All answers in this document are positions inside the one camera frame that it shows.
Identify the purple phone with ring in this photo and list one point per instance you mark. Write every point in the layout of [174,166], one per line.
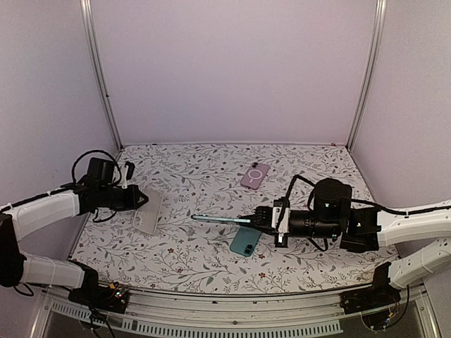
[255,175]

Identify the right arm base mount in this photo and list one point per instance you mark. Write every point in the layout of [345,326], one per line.
[379,293]

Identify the front aluminium rail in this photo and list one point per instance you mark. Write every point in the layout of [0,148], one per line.
[166,314]

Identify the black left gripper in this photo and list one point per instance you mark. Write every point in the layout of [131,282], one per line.
[133,203]

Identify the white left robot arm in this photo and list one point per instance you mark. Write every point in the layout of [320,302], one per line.
[20,219]

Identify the aluminium frame post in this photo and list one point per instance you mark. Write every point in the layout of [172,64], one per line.
[93,48]
[374,47]

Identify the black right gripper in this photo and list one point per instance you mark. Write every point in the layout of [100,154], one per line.
[276,239]

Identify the floral patterned table mat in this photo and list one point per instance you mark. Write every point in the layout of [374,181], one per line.
[185,255]

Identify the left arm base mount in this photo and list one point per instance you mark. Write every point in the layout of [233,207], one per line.
[113,298]

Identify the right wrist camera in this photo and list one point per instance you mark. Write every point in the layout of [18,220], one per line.
[271,219]

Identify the aluminium frame post back right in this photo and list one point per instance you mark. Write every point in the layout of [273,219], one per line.
[374,47]

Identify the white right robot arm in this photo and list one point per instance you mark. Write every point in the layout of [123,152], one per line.
[369,228]

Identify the aluminium frame post back left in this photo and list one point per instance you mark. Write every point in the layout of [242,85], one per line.
[93,48]

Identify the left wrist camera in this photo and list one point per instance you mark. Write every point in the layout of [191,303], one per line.
[126,173]

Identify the blue phone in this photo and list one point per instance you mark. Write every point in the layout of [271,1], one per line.
[245,241]

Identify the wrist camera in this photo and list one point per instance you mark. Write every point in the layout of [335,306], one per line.
[271,219]
[126,173]

